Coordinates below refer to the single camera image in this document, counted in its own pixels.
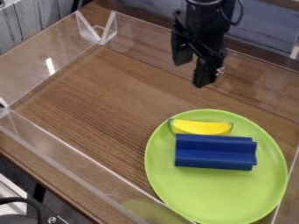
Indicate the green round plate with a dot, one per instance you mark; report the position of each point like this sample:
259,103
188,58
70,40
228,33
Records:
218,196

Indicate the yellow banana-shaped toy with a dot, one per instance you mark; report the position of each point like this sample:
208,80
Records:
180,126

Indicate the black device with knob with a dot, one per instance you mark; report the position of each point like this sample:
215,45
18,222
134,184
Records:
56,212

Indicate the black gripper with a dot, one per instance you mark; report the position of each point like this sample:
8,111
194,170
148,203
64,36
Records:
199,28

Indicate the blue ridged block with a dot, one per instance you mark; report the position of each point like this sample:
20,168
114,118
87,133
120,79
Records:
216,152

